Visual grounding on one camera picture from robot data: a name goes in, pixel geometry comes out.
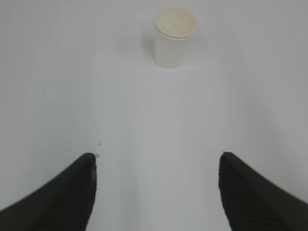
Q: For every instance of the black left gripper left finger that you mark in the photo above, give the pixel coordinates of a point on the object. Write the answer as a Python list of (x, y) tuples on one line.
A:
[(65, 203)]

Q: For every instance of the white paper cup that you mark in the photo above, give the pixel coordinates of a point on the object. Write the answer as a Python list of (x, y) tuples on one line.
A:
[(173, 26)]

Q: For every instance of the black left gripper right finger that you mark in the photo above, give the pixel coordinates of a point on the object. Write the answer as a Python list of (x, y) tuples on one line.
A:
[(253, 203)]

